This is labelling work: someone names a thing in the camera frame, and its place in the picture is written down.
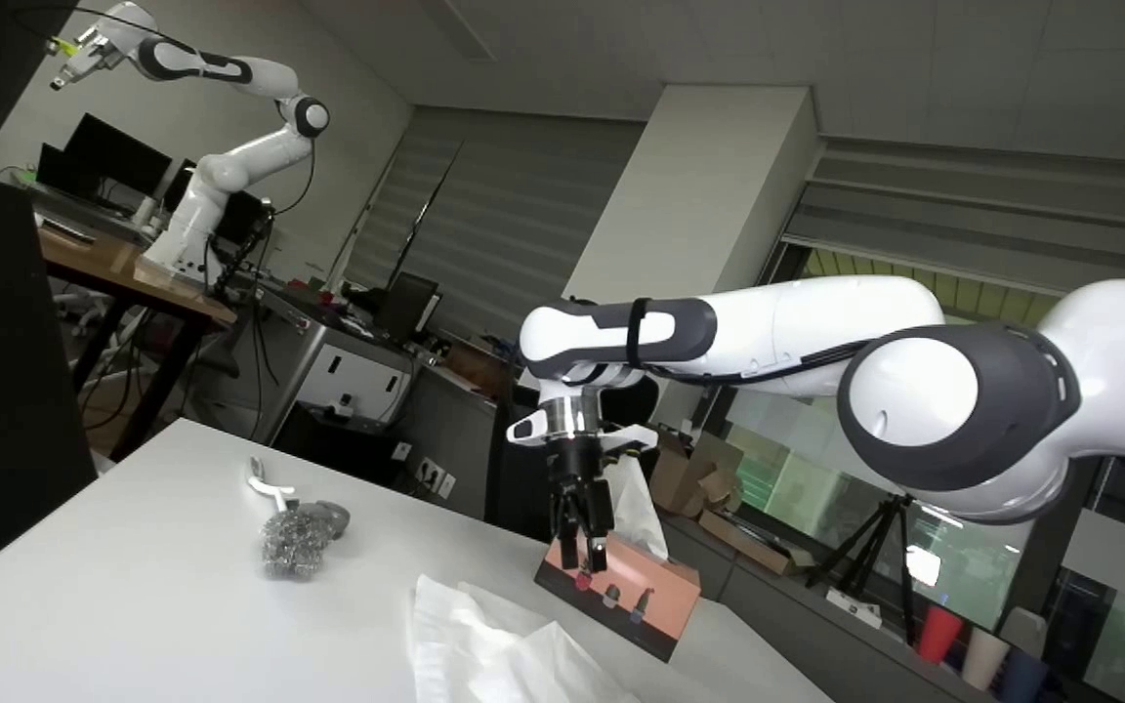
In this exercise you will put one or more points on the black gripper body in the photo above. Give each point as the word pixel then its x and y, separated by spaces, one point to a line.
pixel 579 475

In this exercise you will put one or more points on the white plastic bag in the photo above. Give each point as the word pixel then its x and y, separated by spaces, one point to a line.
pixel 460 631

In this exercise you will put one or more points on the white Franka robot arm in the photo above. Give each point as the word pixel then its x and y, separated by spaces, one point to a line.
pixel 782 338

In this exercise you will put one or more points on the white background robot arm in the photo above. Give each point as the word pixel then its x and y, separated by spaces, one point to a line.
pixel 240 156

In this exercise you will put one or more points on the black office chair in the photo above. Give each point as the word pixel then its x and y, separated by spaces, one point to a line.
pixel 519 487

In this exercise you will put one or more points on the pink tissue box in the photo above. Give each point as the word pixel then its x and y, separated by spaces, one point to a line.
pixel 645 600

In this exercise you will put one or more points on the open cardboard box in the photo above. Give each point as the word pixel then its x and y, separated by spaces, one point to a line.
pixel 701 487

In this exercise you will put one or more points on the flat cardboard piece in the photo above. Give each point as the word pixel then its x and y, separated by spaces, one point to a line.
pixel 743 541

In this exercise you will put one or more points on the grey low cabinet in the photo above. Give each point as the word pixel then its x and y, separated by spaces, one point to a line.
pixel 800 638

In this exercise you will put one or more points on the small black monitor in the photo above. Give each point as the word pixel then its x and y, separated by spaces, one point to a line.
pixel 408 306

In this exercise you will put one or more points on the crumpled grey cloth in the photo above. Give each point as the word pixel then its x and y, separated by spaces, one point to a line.
pixel 304 536

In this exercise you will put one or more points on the grey metal computer case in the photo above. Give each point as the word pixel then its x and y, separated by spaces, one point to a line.
pixel 330 376

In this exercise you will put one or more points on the small white plastic piece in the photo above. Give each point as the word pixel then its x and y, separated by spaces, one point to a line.
pixel 272 487

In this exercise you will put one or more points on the red cup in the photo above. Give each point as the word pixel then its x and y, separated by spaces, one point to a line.
pixel 938 632

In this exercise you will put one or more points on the white cup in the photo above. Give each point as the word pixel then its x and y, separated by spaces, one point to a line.
pixel 984 653

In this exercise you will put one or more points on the blue cup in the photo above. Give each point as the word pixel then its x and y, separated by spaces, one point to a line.
pixel 1022 677

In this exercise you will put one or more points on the wooden desk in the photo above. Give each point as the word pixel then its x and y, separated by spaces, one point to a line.
pixel 133 274

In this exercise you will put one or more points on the large black monitor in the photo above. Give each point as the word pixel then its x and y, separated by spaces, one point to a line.
pixel 100 156

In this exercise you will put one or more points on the black partition panel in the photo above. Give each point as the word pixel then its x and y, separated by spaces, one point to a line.
pixel 1 392

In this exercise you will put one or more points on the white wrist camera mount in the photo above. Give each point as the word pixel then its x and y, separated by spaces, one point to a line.
pixel 528 425

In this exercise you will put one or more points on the black camera tripod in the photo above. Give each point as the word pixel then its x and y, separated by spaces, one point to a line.
pixel 898 550

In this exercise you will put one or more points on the black camera rig stand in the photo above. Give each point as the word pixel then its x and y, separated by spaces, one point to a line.
pixel 1085 560

